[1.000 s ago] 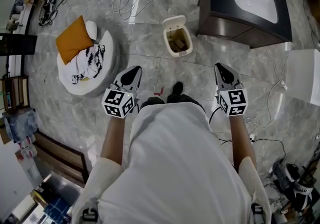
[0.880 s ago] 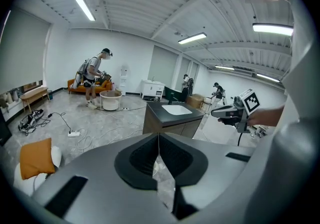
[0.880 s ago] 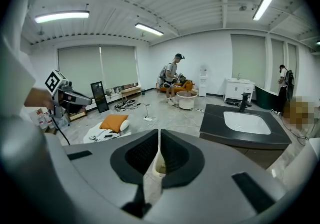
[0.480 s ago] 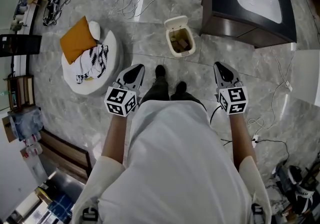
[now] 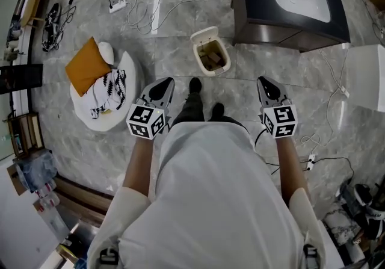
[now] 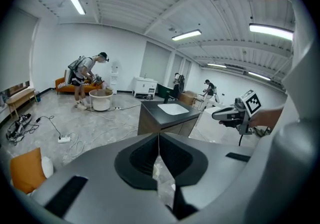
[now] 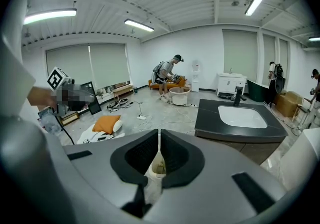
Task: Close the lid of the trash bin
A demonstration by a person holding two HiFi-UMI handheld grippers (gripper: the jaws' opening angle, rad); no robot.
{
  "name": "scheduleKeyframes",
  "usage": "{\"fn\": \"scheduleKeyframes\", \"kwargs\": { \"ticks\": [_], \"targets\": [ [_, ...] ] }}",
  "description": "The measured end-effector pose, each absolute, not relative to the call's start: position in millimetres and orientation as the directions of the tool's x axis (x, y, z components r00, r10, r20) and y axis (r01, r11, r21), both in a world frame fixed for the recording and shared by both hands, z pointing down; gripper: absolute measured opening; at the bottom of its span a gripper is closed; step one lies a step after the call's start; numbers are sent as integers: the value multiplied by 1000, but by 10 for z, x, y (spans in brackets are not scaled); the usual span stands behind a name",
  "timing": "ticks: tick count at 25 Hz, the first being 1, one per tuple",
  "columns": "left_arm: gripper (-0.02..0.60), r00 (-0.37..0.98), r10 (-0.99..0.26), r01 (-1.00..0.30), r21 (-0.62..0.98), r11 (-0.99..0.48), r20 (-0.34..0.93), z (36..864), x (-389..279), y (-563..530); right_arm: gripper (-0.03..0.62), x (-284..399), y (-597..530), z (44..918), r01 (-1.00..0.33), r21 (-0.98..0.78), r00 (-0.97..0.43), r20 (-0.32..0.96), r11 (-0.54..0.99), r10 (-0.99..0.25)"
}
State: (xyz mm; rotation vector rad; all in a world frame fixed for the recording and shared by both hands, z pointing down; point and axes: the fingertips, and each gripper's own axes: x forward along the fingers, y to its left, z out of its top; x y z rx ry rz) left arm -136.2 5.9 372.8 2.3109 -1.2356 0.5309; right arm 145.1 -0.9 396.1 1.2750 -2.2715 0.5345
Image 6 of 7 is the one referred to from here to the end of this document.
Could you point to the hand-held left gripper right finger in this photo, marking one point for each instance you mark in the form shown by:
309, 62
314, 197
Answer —
215, 168

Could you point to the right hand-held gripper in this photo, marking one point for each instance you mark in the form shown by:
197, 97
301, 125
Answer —
246, 110

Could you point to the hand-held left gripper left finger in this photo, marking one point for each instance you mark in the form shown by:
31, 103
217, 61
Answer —
100, 180

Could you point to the person's right forearm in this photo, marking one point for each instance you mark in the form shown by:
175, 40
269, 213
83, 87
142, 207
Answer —
267, 117

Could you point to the ceiling light bar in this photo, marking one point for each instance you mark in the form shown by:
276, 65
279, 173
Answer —
74, 0
216, 65
186, 35
271, 31
259, 75

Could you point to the white sink basin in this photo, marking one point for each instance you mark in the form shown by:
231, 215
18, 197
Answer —
173, 109

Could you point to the white power strip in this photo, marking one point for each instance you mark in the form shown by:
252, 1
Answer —
64, 139

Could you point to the small white pillow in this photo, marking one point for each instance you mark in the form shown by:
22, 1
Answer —
47, 166

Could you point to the dark vanity cabinet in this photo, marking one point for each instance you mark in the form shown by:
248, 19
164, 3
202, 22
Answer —
170, 125

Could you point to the black faucet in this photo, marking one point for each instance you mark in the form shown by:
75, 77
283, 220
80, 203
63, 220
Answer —
166, 96

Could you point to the dark green bin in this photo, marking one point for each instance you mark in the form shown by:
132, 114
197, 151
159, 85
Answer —
163, 91

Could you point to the orange pillow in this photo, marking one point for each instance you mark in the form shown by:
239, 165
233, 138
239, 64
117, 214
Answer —
27, 170

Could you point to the round white side table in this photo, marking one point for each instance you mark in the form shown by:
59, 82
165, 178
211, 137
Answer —
100, 100

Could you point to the person's white shirt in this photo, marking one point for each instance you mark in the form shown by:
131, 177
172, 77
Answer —
300, 142

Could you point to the white vanity cabinet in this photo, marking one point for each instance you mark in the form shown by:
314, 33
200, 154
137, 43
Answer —
145, 86

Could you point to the orange sofa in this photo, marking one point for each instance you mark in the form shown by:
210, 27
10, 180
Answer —
65, 85

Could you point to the white water dispenser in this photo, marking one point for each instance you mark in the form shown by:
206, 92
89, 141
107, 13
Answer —
115, 75

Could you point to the wooden bench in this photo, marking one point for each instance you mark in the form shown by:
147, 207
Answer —
21, 95

